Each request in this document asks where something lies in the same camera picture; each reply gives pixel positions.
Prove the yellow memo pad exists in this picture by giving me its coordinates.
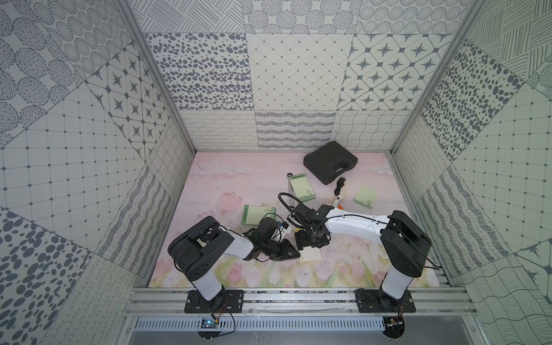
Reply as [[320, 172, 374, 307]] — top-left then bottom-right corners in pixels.
[[298, 247, 323, 263]]

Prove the green memo pad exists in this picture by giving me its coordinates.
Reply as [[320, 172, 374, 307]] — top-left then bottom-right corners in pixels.
[[241, 205, 276, 226]]

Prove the torn green memo page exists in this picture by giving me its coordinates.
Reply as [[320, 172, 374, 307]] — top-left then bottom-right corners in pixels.
[[288, 173, 316, 202]]

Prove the small torn green page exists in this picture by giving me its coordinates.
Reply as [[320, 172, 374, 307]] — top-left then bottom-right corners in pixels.
[[354, 185, 377, 208]]

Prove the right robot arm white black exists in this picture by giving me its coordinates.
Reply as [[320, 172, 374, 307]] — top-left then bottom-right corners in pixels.
[[290, 204, 432, 301]]

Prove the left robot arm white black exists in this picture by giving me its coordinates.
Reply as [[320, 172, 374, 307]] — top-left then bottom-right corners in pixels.
[[168, 216, 300, 303]]

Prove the white orange glue gun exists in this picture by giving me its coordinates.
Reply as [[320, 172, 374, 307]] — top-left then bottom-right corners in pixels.
[[333, 195, 344, 210]]

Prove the black plastic tool case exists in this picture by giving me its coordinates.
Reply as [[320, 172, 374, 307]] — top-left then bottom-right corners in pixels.
[[303, 141, 358, 185]]

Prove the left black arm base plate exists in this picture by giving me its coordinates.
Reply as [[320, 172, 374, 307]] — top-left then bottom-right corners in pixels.
[[185, 288, 244, 314]]

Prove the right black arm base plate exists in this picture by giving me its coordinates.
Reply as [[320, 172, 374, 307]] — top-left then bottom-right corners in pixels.
[[354, 288, 416, 313]]

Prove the aluminium rail frame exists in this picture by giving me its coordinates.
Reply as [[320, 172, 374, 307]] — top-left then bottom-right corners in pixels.
[[122, 287, 477, 316]]

